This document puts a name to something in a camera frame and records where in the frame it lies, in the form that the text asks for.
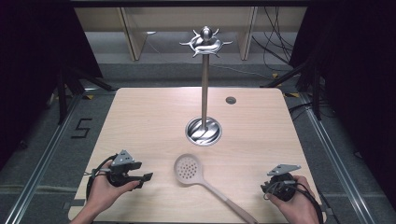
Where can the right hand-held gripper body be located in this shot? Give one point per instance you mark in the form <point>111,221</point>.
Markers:
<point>281,186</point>

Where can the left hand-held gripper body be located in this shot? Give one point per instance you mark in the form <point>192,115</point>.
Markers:
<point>122,160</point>

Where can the beige slotted skimmer spoon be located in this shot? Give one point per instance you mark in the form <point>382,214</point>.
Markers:
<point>186,170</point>

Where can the metal utensil rack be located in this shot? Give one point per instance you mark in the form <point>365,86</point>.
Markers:
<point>204,93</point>

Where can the person's right hand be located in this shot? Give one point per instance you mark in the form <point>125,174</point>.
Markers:
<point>300,208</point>

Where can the person's left hand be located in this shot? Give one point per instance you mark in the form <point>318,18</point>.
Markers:
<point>102,193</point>

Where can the black tripod stand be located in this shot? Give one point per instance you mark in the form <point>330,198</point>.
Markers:
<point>316,93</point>
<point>62,93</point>

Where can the dark curtain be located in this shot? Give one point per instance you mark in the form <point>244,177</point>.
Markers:
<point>31,62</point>
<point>358,77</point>

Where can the wooden shelf unit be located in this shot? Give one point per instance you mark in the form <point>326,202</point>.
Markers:
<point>186,18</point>

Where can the aluminium floor rail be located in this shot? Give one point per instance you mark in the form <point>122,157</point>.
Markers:
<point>336,155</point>
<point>40,168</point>

